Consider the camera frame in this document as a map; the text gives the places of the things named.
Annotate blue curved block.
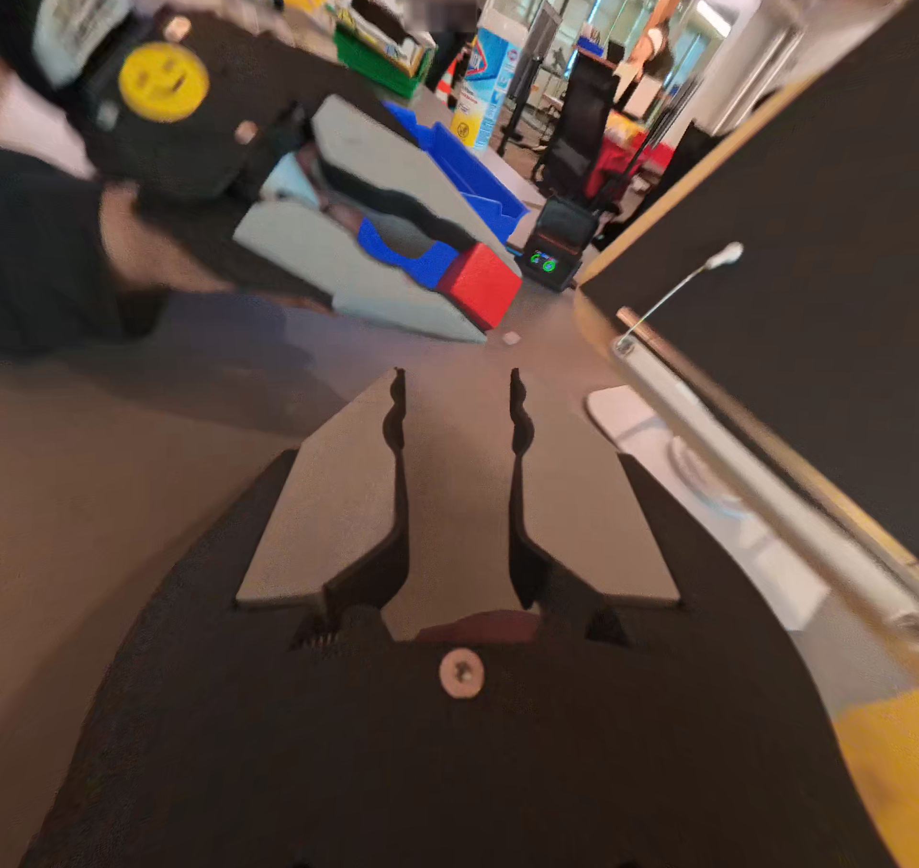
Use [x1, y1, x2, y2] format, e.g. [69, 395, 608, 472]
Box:
[357, 218, 460, 291]

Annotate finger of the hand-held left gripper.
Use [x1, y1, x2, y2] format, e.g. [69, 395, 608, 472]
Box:
[310, 94, 524, 276]
[232, 199, 491, 343]

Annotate black board white stand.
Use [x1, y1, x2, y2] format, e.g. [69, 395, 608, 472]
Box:
[573, 0, 919, 721]

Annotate person's left hand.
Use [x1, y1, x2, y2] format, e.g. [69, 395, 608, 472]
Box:
[99, 182, 335, 312]

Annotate green plastic bin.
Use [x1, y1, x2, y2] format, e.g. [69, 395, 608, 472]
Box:
[334, 17, 435, 101]

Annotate metal page holder wire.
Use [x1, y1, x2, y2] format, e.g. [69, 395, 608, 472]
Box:
[612, 242, 745, 358]

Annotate red cloth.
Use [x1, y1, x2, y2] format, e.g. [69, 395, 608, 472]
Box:
[583, 113, 676, 201]

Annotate person's left forearm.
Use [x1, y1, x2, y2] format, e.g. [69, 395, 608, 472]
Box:
[0, 148, 173, 358]

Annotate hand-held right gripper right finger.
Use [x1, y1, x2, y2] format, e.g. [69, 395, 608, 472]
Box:
[507, 367, 682, 610]

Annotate black charger case green lights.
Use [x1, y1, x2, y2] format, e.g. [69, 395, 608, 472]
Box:
[518, 194, 597, 293]

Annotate blue plastic bin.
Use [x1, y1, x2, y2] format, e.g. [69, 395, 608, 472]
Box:
[381, 98, 531, 246]

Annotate cardboard box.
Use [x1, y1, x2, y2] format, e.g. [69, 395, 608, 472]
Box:
[337, 0, 432, 75]

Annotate black high-back office chair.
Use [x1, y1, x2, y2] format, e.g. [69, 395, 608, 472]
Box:
[533, 55, 620, 197]

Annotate yellow plastic bin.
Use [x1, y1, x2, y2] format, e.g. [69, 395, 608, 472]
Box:
[833, 688, 919, 868]

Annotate disinfecting wipes canister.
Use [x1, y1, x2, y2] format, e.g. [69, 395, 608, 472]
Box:
[451, 26, 521, 151]

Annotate red cube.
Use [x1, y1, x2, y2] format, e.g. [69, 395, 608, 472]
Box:
[437, 242, 524, 332]

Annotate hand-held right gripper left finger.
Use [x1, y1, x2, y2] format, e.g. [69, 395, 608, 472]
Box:
[235, 367, 412, 610]

